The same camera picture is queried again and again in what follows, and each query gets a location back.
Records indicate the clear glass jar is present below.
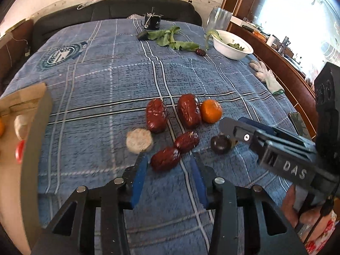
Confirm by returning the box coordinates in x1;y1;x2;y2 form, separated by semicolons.
206;7;232;32

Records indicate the cardboard box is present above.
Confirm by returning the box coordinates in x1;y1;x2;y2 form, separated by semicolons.
0;82;54;247

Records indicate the person's right hand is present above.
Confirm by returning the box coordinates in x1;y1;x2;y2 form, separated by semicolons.
282;184;335;235

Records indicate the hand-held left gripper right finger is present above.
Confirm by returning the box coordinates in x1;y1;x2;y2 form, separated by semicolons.
190;153;306;255

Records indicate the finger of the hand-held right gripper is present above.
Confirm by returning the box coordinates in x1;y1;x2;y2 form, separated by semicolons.
219;118;267;152
238;117;318;152

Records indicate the red round fruit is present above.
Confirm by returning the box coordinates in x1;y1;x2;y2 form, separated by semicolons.
15;140;26;164

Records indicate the blue plaid blanket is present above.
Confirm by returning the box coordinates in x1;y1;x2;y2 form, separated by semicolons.
0;15;300;255

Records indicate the white bowl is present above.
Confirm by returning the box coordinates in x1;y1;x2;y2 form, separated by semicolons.
212;29;254;60

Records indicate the black sofa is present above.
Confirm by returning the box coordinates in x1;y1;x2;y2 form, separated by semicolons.
31;0;203;51

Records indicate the dark purple round fruit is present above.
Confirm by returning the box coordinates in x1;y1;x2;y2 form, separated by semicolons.
211;135;232;155

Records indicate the green leafy vegetable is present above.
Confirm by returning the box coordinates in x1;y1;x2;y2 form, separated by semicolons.
147;26;220;51

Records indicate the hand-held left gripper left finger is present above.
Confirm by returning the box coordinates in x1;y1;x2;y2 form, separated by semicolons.
32;153;148;255

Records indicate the floral sleeve forearm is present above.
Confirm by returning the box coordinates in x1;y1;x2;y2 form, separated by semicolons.
303;204;339;255

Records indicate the wooden sideboard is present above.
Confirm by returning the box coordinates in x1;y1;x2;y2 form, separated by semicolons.
221;0;323;139

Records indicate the round beige rice cake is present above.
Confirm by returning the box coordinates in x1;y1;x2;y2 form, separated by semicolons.
14;114;30;141
126;129;154;154

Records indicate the white work glove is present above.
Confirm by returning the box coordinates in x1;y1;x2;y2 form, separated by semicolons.
249;60;285;95

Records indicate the large red date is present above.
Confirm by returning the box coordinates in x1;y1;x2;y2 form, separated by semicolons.
177;94;201;129
146;98;168;134

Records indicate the black small device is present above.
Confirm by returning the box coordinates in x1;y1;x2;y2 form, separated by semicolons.
144;7;162;30

